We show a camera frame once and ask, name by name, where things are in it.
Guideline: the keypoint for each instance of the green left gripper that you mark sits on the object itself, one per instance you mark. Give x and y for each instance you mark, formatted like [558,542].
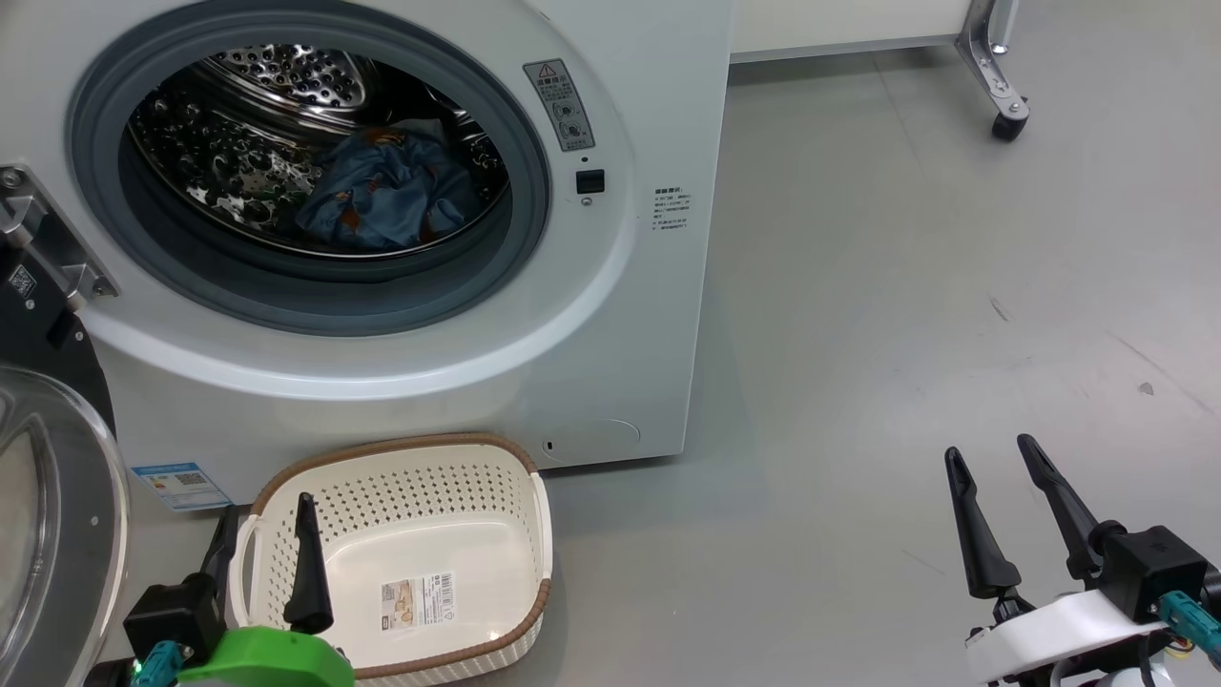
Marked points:
[277,660]

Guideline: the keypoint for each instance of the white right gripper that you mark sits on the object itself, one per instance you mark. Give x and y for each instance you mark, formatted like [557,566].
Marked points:
[1059,630]

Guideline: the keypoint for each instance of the black round washing machine door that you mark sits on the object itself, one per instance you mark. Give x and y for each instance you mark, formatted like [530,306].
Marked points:
[57,534]

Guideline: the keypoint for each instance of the blue orange patterned clothing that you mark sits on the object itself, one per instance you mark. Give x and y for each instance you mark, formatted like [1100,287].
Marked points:
[391,191]

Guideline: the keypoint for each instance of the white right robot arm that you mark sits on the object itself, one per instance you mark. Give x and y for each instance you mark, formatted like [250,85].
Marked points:
[1121,679]

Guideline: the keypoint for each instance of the basket product label sticker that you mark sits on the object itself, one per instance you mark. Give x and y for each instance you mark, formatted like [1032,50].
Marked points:
[418,601]

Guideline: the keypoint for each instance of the cream perforated laundry basket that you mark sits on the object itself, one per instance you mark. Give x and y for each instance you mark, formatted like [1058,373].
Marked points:
[448,534]

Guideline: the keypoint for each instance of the silver metal door hinge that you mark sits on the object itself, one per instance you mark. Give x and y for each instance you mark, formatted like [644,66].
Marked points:
[48,239]

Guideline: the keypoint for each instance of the white front-load washing machine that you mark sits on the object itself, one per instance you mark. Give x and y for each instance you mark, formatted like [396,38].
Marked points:
[591,315]

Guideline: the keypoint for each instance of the blue energy label sticker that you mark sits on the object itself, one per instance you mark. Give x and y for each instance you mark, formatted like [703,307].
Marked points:
[181,487]

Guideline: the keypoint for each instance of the white rolling partition board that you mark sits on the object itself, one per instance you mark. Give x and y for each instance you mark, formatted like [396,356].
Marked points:
[992,67]

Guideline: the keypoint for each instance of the small text sticker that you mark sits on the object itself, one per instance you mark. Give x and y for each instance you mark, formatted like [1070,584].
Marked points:
[672,210]

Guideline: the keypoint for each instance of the grey warning sticker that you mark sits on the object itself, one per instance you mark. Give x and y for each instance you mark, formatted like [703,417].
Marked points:
[560,105]

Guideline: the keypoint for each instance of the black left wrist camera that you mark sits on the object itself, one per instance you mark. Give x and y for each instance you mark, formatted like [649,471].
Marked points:
[176,615]

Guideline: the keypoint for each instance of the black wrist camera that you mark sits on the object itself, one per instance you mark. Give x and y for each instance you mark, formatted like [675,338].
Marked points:
[176,615]
[1149,568]

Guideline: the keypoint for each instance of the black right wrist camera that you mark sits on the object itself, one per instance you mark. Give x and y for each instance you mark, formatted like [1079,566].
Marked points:
[1149,568]

